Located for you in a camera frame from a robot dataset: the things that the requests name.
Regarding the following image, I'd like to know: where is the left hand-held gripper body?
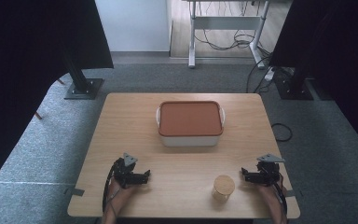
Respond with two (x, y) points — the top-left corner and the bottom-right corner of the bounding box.
(113, 152), (142, 189)

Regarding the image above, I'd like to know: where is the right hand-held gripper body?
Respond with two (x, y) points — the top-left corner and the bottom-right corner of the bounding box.
(250, 153), (286, 187)

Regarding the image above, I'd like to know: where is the person's left hand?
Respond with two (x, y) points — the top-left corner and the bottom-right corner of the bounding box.
(109, 178), (138, 203)

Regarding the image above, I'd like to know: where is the person's right hand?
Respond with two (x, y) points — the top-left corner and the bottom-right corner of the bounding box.
(255, 181), (287, 203)

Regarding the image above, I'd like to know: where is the white storage box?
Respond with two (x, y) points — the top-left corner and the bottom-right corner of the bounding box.
(155, 105), (227, 147)

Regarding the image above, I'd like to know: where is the orange box lid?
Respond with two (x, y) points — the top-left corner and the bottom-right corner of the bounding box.
(158, 100), (225, 137)

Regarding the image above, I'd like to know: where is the black metal stand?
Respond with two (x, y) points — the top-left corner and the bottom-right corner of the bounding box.
(62, 52), (104, 101)
(274, 66), (315, 101)

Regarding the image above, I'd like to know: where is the white floor tape line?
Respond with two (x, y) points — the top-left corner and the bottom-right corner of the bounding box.
(0, 179), (76, 187)

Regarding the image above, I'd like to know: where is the white power strip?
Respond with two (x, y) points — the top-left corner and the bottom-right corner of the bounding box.
(263, 66), (276, 82)

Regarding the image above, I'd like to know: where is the black curtain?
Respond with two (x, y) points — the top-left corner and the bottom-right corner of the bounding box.
(268, 0), (358, 162)
(0, 0), (115, 200)

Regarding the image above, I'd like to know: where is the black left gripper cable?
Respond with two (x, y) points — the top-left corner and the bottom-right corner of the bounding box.
(102, 160), (121, 221)

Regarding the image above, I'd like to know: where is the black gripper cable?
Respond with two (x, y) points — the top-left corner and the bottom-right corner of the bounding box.
(102, 160), (121, 221)
(274, 174), (289, 218)

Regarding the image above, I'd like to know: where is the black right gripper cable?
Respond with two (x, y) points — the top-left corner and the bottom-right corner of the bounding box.
(274, 174), (289, 218)

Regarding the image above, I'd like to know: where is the black floor cable loop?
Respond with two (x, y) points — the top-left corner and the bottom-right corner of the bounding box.
(270, 122), (294, 143)

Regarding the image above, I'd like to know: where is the tangle of black cables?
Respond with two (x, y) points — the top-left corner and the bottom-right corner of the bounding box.
(193, 0), (272, 52)

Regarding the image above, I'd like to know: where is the white desk frame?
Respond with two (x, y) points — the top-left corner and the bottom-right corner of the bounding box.
(182, 0), (272, 70)

